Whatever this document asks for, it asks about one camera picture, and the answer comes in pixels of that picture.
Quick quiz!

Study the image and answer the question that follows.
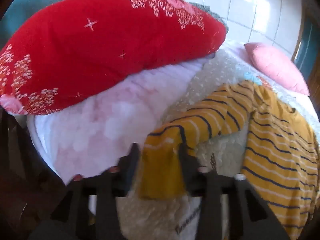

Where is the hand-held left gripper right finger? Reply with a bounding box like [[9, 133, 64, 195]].
[[178, 142, 283, 240]]

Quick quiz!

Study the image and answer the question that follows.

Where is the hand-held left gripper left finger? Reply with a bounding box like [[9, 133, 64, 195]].
[[51, 143, 141, 240]]

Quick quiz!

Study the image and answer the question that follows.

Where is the yellow striped shirt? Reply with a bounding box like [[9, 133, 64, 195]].
[[139, 79, 320, 240]]

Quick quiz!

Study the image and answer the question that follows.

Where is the pink fleece blanket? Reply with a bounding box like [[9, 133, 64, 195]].
[[26, 41, 248, 187]]

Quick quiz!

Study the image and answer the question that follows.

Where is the white patterned quilt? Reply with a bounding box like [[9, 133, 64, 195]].
[[115, 42, 316, 240]]

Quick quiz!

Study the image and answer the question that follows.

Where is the red floral pillow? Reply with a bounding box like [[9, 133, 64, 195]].
[[0, 0, 228, 116]]

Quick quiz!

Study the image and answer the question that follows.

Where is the pink pillow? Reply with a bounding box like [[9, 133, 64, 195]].
[[244, 42, 311, 97]]

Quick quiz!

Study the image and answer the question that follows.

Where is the grey checked cloth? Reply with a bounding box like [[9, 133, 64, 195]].
[[189, 1, 230, 34]]

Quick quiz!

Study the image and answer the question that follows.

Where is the teal glass door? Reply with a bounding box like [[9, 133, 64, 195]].
[[295, 21, 317, 80]]

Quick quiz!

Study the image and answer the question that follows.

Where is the teal cushion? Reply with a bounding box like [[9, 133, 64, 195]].
[[0, 0, 83, 44]]

